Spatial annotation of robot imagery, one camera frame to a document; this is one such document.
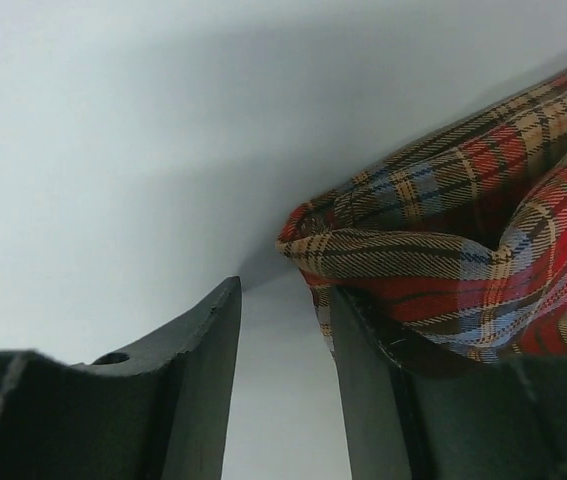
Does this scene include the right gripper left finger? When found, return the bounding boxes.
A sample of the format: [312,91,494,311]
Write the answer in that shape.
[0,277,242,479]

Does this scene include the red brown plaid shirt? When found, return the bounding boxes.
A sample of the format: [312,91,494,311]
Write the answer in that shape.
[275,69,567,363]

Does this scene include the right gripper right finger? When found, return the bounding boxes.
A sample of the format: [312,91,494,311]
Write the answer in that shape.
[331,287,567,479]

